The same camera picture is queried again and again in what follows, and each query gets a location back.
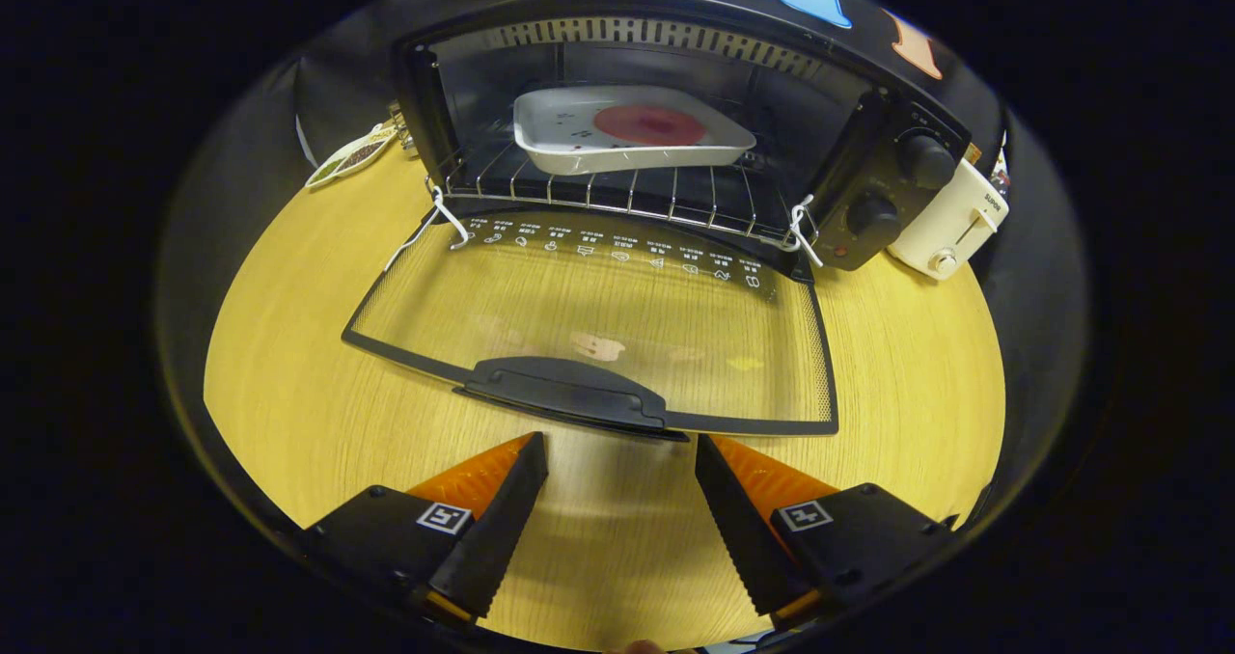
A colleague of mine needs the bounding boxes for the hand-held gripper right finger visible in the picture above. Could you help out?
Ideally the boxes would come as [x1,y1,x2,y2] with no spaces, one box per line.
[695,432,961,633]

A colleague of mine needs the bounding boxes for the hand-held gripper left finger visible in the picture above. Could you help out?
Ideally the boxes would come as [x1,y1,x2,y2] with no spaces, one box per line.
[304,430,549,626]

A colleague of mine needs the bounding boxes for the black toaster oven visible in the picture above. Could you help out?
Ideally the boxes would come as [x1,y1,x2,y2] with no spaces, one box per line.
[341,0,974,441]

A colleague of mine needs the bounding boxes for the white square plate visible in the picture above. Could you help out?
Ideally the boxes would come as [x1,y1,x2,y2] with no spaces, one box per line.
[512,85,758,177]

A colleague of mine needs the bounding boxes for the pink ham slice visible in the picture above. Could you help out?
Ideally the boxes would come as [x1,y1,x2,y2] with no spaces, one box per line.
[592,104,708,148]

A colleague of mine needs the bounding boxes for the white pop-up toaster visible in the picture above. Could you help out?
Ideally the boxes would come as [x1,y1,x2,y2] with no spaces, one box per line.
[886,157,1011,282]

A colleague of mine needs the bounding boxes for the white divided spice dish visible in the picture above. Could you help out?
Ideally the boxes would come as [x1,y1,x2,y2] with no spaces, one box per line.
[304,122,399,190]

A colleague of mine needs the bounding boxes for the black backdrop cloth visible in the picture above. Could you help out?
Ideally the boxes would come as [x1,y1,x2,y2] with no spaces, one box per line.
[159,0,1093,539]

